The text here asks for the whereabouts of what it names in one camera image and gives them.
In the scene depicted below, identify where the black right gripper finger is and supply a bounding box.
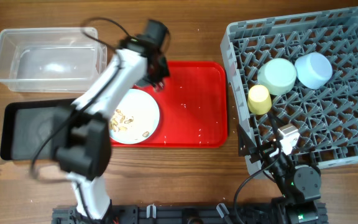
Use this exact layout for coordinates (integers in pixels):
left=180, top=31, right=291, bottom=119
left=237, top=124, right=255, bottom=157
left=267, top=112, right=286, bottom=131

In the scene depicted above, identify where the yellow plastic cup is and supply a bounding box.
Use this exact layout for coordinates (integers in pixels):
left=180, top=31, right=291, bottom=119
left=247, top=85, right=272, bottom=115

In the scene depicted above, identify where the mint green bowl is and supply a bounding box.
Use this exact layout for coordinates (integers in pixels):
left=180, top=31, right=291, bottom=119
left=257, top=58, right=297, bottom=95

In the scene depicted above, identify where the light blue plate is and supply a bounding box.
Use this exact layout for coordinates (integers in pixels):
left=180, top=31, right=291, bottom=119
left=110, top=89, right=160, bottom=144

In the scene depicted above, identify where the light blue bowl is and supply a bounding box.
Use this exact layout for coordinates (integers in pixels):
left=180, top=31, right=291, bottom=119
left=295, top=52, right=333, bottom=90

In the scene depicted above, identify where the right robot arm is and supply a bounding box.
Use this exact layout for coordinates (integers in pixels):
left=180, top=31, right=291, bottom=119
left=233, top=112, right=322, bottom=223

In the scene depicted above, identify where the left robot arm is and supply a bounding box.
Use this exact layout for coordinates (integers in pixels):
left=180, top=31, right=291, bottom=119
left=49, top=19, right=170, bottom=223

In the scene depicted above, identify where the grey dishwasher rack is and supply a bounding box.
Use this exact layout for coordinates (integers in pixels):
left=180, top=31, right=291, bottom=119
left=220, top=7, right=358, bottom=169

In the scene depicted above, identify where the red plastic tray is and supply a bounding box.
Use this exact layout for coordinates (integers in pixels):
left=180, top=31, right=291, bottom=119
left=109, top=60, right=229, bottom=149

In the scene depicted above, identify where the clear plastic bin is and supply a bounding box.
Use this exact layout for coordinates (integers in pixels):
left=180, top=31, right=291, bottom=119
left=0, top=27, right=108, bottom=93

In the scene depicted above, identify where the black tray bin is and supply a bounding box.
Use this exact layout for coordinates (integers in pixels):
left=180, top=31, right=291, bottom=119
left=0, top=99, right=73, bottom=161

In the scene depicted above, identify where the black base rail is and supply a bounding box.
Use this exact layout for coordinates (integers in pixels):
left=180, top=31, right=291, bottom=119
left=52, top=203, right=329, bottom=224

